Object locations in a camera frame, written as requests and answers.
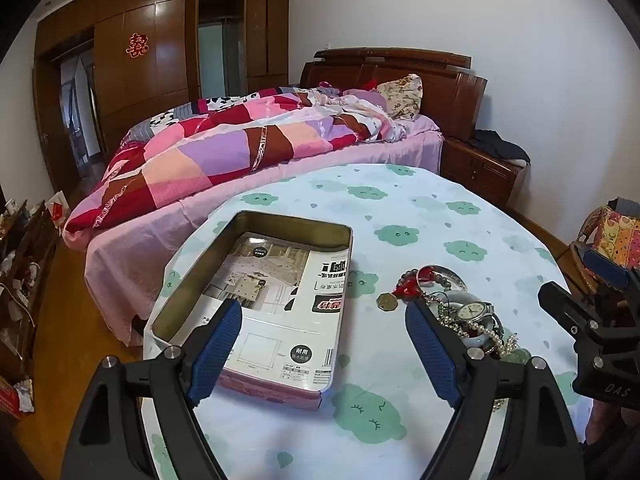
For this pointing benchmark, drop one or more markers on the wooden nightstand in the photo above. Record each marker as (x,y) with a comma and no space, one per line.
(475,170)

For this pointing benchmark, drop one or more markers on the thin silver bangle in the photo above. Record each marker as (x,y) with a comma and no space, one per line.
(457,276)

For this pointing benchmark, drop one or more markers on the printed paper sheet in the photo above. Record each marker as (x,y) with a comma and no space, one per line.
(300,330)

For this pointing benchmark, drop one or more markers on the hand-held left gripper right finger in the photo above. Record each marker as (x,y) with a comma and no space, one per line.
(430,350)

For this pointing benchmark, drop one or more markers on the dark clothes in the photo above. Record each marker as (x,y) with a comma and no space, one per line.
(500,147)

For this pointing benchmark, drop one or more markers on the red and white paper bag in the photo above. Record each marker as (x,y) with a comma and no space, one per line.
(57,210)

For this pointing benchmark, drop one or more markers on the red paper decoration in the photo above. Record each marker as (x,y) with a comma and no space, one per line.
(137,46)

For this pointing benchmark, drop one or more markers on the gold octagonal coin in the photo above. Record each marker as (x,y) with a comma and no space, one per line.
(385,302)

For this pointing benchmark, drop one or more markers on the pale jade bangle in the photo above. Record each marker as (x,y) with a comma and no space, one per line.
(455,296)

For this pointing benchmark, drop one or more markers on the wooden wardrobe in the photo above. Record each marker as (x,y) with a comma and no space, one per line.
(150,90)

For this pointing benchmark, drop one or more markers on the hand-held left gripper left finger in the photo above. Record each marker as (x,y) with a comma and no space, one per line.
(217,350)

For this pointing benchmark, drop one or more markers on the cloud print tablecloth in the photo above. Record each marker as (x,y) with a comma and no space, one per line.
(400,200)

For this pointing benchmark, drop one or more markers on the bed with pink sheet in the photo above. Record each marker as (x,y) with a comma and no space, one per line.
(150,240)

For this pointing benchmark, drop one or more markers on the rectangular metal tin box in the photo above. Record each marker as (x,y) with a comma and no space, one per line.
(180,280)

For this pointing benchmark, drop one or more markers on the cluttered wooden shelf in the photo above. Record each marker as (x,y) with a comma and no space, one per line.
(30,260)

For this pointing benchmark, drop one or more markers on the silver wristwatch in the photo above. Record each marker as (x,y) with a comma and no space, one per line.
(472,311)

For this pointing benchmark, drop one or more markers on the colourful patterned cushion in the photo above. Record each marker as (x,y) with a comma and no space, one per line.
(620,232)

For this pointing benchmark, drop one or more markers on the patchwork quilt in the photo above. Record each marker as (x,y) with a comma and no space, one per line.
(200,160)

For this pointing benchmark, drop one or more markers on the floral pillow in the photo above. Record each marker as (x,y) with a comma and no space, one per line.
(400,95)

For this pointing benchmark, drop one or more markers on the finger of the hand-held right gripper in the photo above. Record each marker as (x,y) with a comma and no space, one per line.
(565,305)
(605,264)

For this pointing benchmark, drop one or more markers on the wooden headboard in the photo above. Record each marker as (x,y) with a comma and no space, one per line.
(450,90)

